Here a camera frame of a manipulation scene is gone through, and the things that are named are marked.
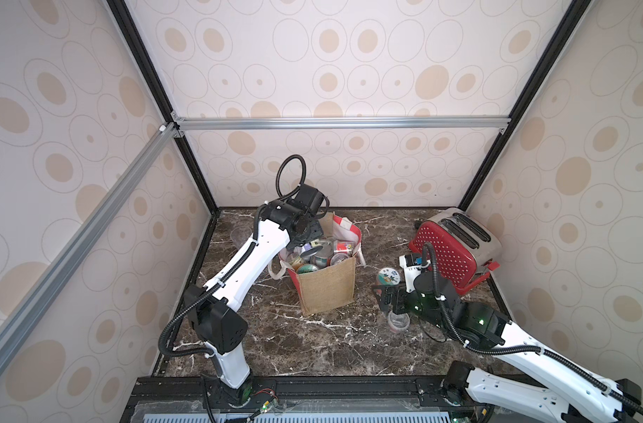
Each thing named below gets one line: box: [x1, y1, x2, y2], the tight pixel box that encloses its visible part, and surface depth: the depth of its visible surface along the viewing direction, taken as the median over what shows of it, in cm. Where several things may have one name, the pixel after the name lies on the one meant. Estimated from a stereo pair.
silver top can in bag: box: [310, 238, 334, 269], surface depth 87 cm
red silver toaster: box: [408, 207, 503, 294], surface depth 89 cm
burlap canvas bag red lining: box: [267, 211, 367, 316], surface depth 81 cm
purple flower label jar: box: [296, 263, 318, 275], surface depth 82 cm
